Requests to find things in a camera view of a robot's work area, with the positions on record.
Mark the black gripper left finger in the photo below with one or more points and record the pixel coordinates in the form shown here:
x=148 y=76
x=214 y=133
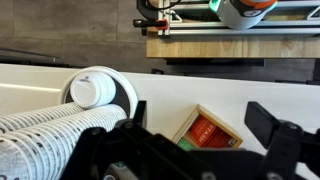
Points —
x=140 y=113

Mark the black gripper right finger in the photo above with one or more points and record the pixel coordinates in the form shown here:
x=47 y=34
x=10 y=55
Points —
x=263 y=123

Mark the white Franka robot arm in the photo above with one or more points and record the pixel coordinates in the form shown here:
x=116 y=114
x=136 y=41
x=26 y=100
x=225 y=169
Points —
x=238 y=16

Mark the orange tea sachet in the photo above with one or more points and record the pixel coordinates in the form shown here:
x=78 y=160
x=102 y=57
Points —
x=208 y=131

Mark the green tea sachet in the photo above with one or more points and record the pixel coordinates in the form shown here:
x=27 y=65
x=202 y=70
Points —
x=186 y=145

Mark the white round tray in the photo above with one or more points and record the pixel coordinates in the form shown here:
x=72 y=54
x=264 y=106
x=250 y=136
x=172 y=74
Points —
x=128 y=90

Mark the long wooden tea box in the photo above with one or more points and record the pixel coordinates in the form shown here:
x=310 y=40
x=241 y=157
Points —
x=186 y=125

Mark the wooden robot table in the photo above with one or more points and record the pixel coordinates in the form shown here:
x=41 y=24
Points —
x=233 y=46

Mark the black orange clamp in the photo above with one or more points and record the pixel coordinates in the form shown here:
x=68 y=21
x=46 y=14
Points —
x=150 y=23

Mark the printed paper cup stack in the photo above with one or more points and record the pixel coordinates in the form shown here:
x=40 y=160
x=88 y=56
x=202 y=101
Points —
x=36 y=115
x=50 y=150

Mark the aluminium profile frame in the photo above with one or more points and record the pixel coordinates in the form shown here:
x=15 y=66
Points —
x=200 y=25

